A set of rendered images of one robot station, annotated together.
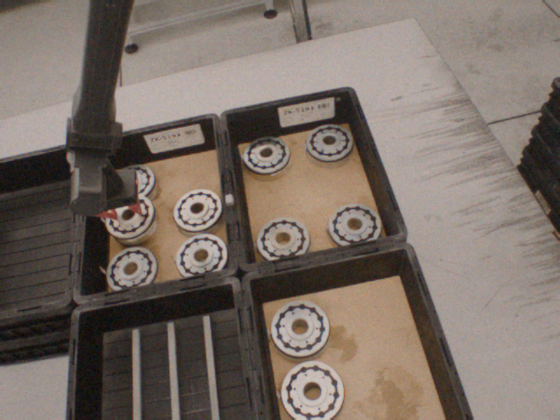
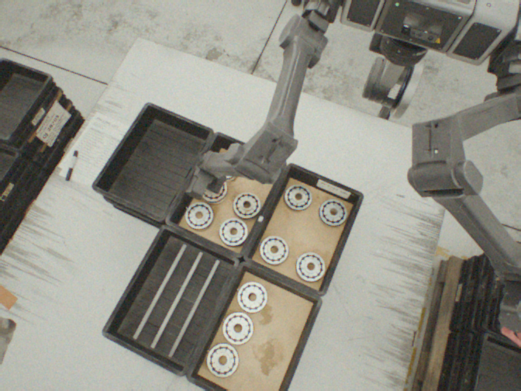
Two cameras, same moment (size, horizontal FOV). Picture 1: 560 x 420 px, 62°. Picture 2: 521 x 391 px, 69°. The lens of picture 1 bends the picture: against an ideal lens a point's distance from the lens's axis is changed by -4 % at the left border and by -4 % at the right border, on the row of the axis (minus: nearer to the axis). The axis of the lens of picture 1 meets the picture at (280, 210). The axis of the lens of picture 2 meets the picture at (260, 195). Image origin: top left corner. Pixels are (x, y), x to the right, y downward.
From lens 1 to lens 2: 0.58 m
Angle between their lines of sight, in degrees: 18
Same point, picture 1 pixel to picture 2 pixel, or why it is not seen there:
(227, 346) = (218, 280)
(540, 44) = not seen: outside the picture
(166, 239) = (224, 207)
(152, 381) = (178, 273)
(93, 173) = (202, 185)
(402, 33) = not seen: hidden behind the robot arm
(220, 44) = (354, 38)
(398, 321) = (296, 323)
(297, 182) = (303, 221)
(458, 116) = (424, 231)
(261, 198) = (281, 217)
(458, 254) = (357, 306)
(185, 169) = not seen: hidden behind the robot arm
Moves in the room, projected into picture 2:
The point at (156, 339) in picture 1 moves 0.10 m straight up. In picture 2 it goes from (191, 255) to (186, 249)
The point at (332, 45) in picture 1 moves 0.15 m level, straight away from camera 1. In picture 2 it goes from (394, 132) to (411, 108)
